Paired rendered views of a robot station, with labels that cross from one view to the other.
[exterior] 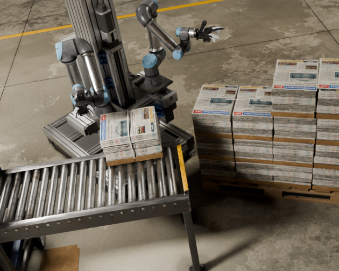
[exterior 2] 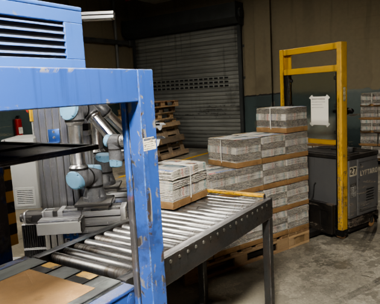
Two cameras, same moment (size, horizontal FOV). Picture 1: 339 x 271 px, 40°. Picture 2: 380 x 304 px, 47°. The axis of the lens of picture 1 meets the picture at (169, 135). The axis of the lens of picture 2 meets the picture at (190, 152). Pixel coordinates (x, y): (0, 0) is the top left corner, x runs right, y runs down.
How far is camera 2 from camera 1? 2.93 m
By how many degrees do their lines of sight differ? 60
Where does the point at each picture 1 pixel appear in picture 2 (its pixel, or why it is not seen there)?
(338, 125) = (274, 167)
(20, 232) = (172, 266)
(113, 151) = (178, 186)
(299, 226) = (282, 268)
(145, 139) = (199, 171)
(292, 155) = not seen: hidden behind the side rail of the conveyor
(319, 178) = not seen: hidden behind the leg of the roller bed
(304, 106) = (254, 153)
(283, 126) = (244, 177)
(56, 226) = (201, 248)
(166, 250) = not seen: outside the picture
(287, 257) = (304, 281)
